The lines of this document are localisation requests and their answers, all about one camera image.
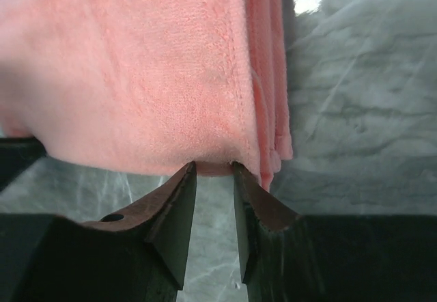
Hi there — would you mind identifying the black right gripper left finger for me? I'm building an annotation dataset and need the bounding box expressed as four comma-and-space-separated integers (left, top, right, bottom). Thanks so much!
1, 163, 197, 301

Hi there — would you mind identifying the pink panda towel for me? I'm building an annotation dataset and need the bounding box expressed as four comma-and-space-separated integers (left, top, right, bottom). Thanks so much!
1, 0, 293, 189

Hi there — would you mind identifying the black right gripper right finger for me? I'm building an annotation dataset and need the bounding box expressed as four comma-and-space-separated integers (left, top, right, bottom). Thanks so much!
232, 163, 436, 301

